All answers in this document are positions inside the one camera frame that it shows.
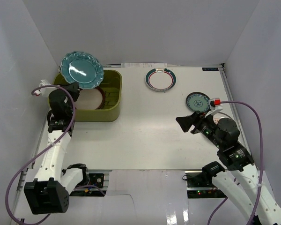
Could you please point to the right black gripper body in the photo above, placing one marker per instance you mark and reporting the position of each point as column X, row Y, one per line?
column 204, row 125

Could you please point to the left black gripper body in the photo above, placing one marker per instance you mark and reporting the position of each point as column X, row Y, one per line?
column 71, row 87

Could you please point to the teal scalloped plate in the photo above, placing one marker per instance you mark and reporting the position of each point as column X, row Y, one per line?
column 82, row 68

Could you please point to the beige plate with red rim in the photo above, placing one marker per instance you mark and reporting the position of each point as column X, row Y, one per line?
column 91, row 99

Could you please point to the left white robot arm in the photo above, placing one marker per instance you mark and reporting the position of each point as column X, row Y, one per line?
column 52, row 185

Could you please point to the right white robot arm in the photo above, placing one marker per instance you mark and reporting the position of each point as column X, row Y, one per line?
column 235, row 174

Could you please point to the green plastic bin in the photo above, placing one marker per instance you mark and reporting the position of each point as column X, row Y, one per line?
column 107, row 112

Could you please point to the white plate with orange pattern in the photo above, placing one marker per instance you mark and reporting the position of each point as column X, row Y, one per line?
column 219, row 116

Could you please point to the small green blue patterned plate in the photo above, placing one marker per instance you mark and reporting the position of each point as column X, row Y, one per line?
column 197, row 101

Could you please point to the white plate with teal rim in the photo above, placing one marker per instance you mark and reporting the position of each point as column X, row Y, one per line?
column 160, row 79

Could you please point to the papers at back edge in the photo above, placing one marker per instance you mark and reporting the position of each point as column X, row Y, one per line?
column 144, row 65

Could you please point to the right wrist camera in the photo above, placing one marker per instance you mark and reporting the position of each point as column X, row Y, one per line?
column 215, row 107

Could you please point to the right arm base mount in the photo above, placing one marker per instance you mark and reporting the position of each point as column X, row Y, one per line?
column 198, row 188

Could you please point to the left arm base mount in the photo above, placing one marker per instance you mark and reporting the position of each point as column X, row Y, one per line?
column 95, row 179

